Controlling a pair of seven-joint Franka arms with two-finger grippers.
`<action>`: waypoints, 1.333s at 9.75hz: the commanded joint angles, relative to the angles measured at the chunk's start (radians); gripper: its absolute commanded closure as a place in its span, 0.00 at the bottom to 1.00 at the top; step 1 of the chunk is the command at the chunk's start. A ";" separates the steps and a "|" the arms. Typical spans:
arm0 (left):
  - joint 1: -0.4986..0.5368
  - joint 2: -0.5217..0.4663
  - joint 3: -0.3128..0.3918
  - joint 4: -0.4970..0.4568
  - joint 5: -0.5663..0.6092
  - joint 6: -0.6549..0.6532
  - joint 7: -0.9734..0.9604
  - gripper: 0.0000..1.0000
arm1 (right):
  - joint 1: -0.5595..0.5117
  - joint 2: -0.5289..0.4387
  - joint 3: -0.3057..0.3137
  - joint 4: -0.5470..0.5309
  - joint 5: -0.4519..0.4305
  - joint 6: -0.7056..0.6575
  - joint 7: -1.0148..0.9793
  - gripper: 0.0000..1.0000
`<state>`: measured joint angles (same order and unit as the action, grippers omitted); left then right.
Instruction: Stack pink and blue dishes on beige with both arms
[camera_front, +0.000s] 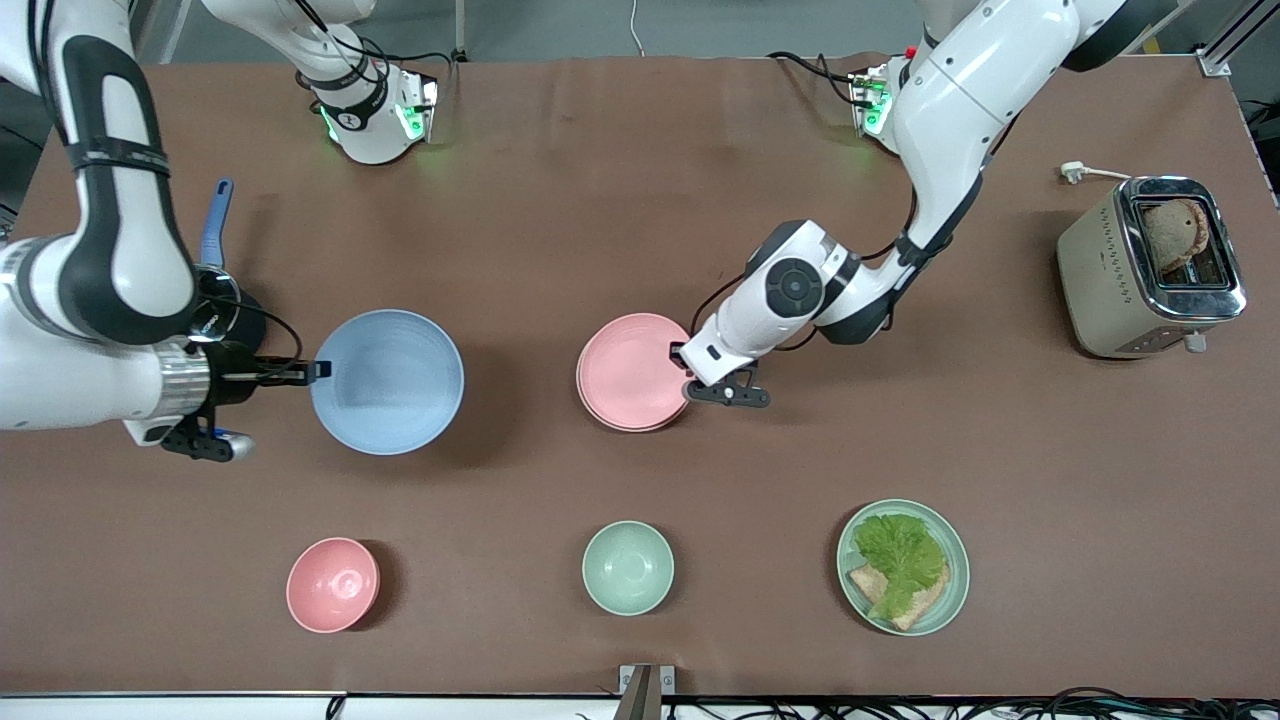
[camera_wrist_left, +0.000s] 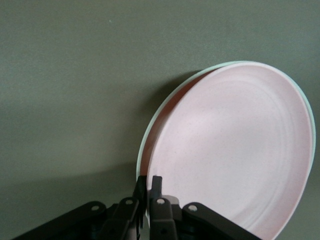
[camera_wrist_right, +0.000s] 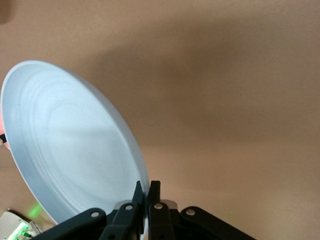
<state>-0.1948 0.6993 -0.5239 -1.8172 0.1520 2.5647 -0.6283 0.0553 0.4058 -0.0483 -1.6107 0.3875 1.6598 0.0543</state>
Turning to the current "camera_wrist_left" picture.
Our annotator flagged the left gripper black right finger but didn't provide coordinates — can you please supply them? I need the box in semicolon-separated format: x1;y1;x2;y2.
148;175;266;240

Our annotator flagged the pink plate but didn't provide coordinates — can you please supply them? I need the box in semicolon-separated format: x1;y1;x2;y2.
139;63;313;240

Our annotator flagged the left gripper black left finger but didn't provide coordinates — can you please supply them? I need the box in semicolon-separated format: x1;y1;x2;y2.
9;175;148;240

